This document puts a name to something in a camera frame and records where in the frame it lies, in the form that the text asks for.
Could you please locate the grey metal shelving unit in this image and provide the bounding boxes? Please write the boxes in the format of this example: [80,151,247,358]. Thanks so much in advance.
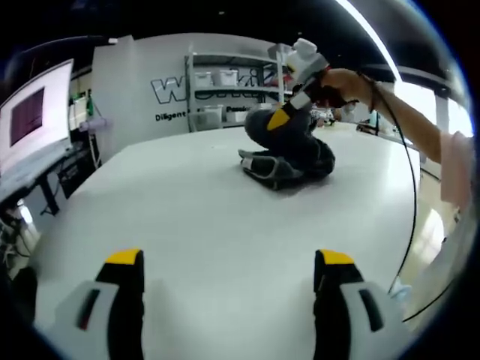
[183,44,301,132]

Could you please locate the dark grey towel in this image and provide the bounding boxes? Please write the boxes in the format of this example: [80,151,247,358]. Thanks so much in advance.
[238,105,336,191]

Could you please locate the group of white storage boxes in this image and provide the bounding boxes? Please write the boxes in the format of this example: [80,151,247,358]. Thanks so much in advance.
[194,44,297,123]

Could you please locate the white table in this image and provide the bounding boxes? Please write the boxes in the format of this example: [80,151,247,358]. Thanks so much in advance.
[33,125,447,360]

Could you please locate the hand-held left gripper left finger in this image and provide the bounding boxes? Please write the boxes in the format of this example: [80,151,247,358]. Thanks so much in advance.
[54,247,146,360]

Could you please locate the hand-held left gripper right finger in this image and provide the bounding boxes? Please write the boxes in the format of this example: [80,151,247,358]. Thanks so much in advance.
[313,249,413,360]

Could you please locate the grey standing desk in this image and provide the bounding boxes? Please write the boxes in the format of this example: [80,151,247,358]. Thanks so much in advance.
[0,148,95,217]

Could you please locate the person's right hand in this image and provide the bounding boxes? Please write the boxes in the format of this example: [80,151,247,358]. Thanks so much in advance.
[312,69,375,110]

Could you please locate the pink screen monitor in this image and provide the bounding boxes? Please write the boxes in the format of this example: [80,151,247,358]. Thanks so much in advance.
[0,58,75,177]

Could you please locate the ceiling light strip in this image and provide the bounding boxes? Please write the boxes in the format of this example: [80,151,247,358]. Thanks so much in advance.
[335,0,401,82]

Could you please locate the grey chair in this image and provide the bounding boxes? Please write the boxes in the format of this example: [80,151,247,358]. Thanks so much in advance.
[189,110,222,132]

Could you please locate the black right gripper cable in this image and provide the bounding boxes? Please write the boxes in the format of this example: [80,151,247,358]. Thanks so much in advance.
[354,70,451,323]

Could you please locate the lavender roll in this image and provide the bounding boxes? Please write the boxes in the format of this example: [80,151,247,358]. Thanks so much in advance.
[78,116,113,131]

